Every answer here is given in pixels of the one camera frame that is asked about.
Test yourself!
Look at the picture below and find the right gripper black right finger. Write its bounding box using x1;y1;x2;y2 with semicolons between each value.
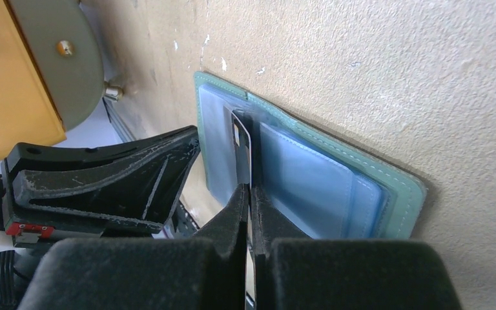
251;187;462;309

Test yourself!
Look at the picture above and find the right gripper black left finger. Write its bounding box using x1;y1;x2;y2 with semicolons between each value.
19;184;249;309

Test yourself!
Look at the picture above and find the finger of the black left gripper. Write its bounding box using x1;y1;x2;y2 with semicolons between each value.
0;125;200;235

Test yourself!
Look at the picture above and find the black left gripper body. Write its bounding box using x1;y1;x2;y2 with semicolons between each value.
0;175;101;309

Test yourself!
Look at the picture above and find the grey-green card holder wallet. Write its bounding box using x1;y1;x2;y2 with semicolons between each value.
194;72;427;239

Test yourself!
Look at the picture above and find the yellow drawer box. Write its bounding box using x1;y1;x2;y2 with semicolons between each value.
0;1;123;160

